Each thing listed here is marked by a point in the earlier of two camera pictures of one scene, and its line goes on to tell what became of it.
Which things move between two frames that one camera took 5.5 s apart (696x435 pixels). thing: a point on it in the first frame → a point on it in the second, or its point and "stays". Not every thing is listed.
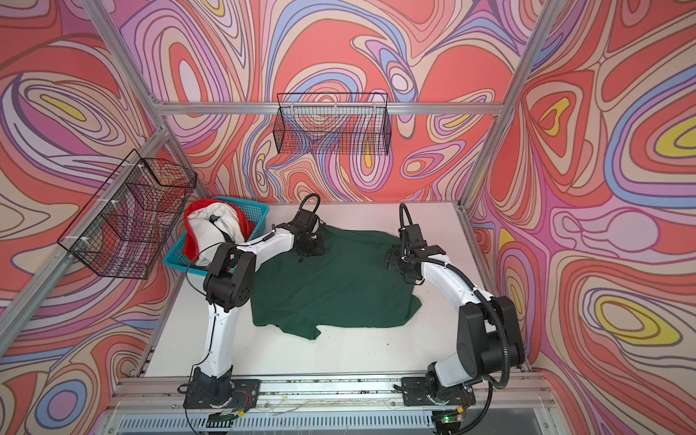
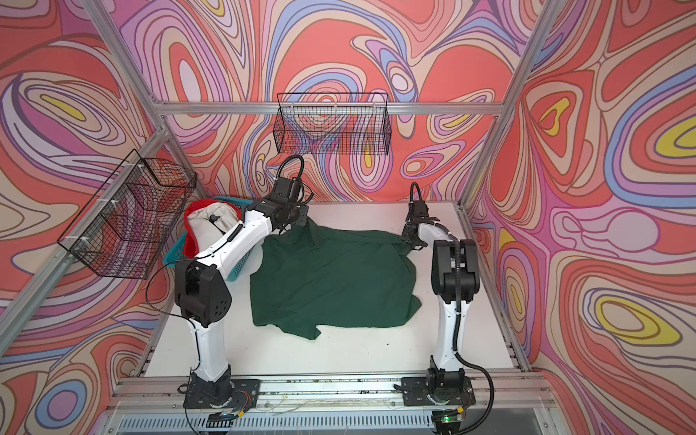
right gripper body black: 398,262 → 411,237
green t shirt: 350,285 stays
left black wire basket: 125,228 stays
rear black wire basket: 337,123 stays
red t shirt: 189,249 stays
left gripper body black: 314,246 → 297,215
